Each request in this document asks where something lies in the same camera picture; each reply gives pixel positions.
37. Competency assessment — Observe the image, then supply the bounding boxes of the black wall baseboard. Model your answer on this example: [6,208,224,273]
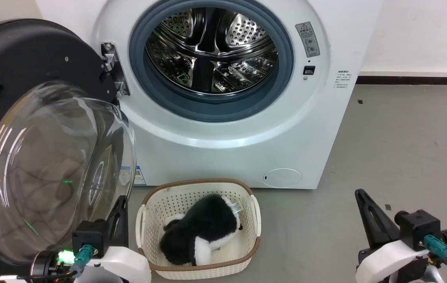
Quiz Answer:
[356,76,447,86]

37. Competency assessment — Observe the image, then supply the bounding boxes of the cream laundry basket brown rim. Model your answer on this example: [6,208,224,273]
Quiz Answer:
[136,179,262,280]

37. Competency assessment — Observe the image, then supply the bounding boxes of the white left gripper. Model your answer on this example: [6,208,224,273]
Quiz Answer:
[77,195,152,283]

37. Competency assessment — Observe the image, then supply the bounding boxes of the round white filter cover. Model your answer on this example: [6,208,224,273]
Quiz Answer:
[263,168,303,188]

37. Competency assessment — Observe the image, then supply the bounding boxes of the teal left cable connector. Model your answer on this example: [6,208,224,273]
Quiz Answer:
[69,244,93,276]

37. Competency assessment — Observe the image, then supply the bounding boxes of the grey warning sticker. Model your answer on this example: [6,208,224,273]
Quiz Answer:
[295,22,321,58]

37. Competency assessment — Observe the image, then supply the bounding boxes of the white front-load washing machine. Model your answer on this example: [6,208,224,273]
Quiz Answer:
[35,0,383,190]

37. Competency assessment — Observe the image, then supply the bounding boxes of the black and white plush toy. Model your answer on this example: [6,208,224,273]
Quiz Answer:
[160,193,244,266]

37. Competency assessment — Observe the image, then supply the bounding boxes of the metal door hinge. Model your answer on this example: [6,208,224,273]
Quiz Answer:
[101,42,131,98]

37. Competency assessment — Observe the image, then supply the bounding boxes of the teal right cable connector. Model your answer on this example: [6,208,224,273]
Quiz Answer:
[423,235,447,268]

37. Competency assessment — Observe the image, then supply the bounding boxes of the stainless steel washer drum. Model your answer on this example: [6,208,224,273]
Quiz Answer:
[145,7,279,95]

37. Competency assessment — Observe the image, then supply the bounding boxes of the black washer door with glass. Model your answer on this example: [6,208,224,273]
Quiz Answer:
[0,18,137,283]

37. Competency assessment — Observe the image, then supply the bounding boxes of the blue and white sticker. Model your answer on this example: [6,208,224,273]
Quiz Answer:
[120,165,147,186]

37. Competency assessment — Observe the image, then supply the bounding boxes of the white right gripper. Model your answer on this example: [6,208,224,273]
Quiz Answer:
[355,189,431,283]

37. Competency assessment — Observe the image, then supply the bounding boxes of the teal cable connector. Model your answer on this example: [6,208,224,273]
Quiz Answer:
[69,244,93,276]
[423,235,447,268]

